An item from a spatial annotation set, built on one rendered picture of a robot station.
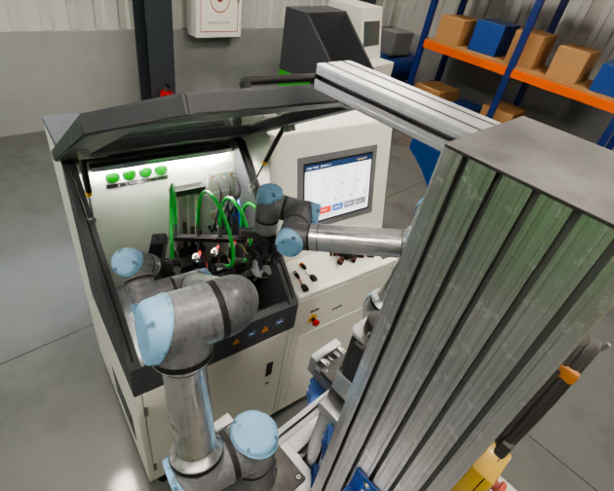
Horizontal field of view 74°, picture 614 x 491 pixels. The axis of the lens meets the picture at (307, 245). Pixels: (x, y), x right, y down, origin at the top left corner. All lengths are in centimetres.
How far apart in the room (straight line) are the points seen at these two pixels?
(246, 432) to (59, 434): 167
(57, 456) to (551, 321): 234
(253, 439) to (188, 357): 35
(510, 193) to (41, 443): 245
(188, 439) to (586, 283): 75
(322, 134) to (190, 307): 122
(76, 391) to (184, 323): 203
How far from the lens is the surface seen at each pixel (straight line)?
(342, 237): 107
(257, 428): 107
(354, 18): 571
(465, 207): 56
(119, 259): 115
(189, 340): 75
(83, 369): 281
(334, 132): 186
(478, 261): 58
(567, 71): 613
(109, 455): 250
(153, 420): 188
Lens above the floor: 222
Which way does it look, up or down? 38 degrees down
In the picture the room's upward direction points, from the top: 11 degrees clockwise
